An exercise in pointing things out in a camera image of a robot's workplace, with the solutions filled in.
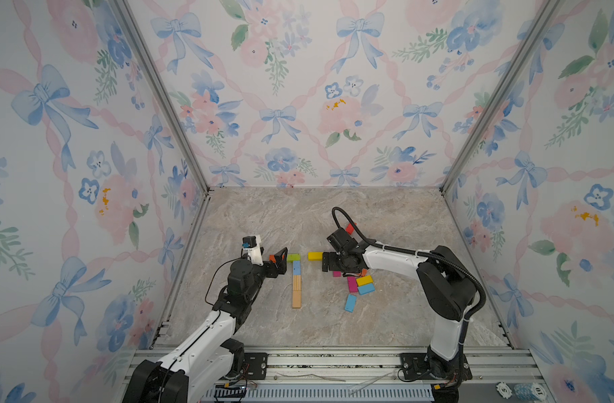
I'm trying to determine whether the blue block right lower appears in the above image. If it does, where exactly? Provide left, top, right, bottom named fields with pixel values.
left=357, top=283, right=376, bottom=296

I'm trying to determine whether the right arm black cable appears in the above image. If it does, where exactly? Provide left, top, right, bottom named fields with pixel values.
left=331, top=207, right=487, bottom=323

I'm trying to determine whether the yellow block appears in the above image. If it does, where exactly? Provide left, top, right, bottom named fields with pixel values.
left=356, top=275, right=374, bottom=287
left=308, top=252, right=324, bottom=261

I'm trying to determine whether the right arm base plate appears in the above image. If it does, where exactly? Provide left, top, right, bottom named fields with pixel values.
left=399, top=353, right=473, bottom=382

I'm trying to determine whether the white blue object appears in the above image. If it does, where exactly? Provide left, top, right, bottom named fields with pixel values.
left=496, top=382, right=548, bottom=401

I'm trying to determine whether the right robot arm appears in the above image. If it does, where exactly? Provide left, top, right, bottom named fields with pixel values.
left=322, top=228, right=486, bottom=387

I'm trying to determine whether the blue block bottom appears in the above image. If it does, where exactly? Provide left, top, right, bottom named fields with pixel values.
left=344, top=294, right=357, bottom=313

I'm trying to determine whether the white cable duct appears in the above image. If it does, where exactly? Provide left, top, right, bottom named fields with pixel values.
left=199, top=384, right=436, bottom=402

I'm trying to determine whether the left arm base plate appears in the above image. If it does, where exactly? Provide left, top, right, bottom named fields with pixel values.
left=223, top=352, right=268, bottom=382

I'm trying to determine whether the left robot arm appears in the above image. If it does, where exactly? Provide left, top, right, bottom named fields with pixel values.
left=122, top=243, right=288, bottom=402

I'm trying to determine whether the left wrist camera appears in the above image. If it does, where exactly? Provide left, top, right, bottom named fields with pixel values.
left=242, top=235, right=263, bottom=266

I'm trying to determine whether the tan block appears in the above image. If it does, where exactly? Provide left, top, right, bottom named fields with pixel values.
left=292, top=290, right=302, bottom=309
left=292, top=275, right=302, bottom=292

